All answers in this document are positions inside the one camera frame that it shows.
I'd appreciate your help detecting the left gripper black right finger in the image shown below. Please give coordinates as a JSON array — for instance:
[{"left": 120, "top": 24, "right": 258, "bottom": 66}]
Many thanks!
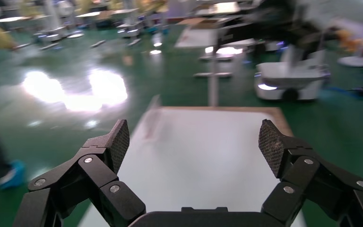
[{"left": 258, "top": 119, "right": 363, "bottom": 227}]

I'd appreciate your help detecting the white round floor base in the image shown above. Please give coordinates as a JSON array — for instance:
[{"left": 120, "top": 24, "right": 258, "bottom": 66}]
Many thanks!
[{"left": 337, "top": 55, "right": 363, "bottom": 68}]

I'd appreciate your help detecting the white table on pedestal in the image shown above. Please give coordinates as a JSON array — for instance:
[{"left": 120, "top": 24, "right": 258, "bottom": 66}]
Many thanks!
[{"left": 174, "top": 17, "right": 258, "bottom": 107}]

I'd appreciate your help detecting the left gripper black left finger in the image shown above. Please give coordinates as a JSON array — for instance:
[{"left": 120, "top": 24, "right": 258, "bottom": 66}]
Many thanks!
[{"left": 12, "top": 119, "right": 147, "bottom": 227}]

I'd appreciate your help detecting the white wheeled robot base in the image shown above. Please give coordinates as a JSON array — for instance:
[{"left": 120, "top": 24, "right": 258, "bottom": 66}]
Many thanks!
[{"left": 254, "top": 44, "right": 331, "bottom": 102}]

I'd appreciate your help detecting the grey floor stand base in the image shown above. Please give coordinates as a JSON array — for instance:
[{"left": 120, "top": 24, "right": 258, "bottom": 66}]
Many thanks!
[{"left": 33, "top": 26, "right": 86, "bottom": 43}]

